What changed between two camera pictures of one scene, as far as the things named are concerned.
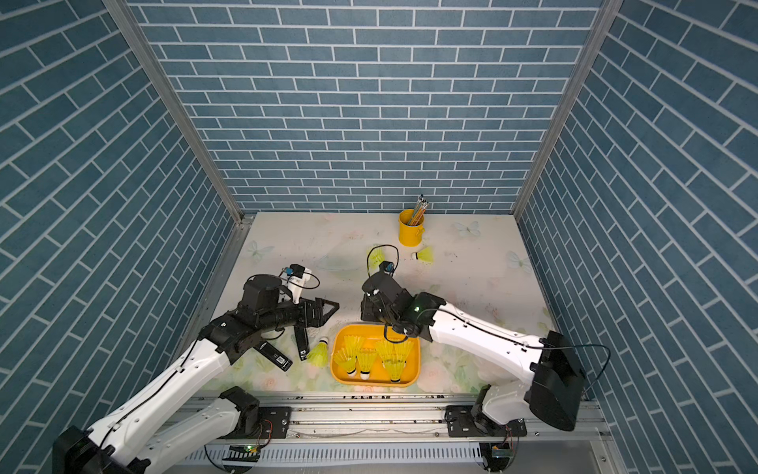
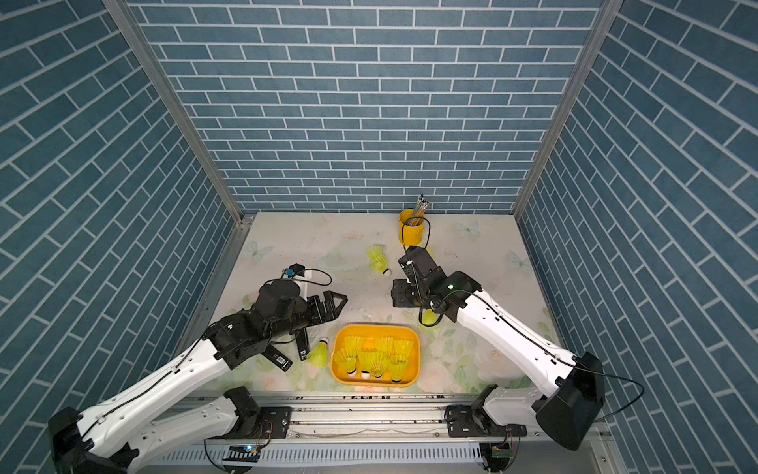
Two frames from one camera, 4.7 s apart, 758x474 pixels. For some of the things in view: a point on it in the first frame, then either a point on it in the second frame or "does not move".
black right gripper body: x=372 y=310 → x=405 y=295
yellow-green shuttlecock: x=395 y=366 does not move
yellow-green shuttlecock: x=347 y=356 does not move
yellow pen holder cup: x=410 y=234 does not move
